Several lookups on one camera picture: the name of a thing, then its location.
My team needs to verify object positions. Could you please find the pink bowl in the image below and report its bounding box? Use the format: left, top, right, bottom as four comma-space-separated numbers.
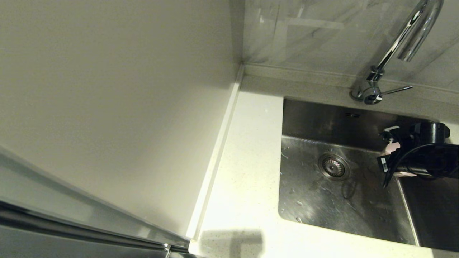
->
384, 142, 418, 178

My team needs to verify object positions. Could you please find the stainless steel sink basin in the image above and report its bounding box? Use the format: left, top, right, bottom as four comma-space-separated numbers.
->
278, 97, 459, 251

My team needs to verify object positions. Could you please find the chrome gooseneck faucet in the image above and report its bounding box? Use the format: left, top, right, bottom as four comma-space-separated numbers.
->
350, 0, 444, 105

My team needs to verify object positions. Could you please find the round metal drain strainer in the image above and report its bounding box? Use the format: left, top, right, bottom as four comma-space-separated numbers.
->
318, 153, 350, 181

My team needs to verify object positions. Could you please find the speckled stone backsplash ledge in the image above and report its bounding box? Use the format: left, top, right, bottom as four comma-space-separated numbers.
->
243, 64, 459, 99

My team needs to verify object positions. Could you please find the white countertop sealing strip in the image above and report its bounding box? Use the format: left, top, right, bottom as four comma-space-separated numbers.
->
186, 66, 245, 239

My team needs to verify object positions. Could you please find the white tall cabinet side panel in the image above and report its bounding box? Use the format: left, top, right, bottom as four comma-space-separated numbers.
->
0, 0, 244, 239

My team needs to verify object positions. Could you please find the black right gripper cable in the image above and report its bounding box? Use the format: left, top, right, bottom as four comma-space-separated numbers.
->
383, 143, 436, 189

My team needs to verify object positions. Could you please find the steel refrigerator bar handle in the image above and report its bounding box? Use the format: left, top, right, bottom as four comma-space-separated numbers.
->
0, 201, 190, 253

